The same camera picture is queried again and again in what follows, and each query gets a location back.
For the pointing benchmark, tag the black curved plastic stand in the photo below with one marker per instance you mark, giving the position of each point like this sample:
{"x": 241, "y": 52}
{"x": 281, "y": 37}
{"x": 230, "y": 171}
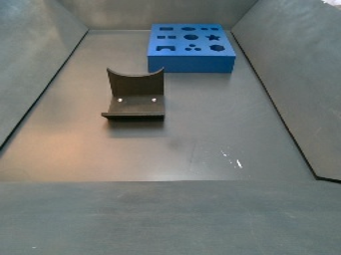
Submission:
{"x": 138, "y": 96}

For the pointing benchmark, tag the blue shape-sorter block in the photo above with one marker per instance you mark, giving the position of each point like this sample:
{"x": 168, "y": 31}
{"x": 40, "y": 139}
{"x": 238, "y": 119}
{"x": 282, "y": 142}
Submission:
{"x": 190, "y": 48}

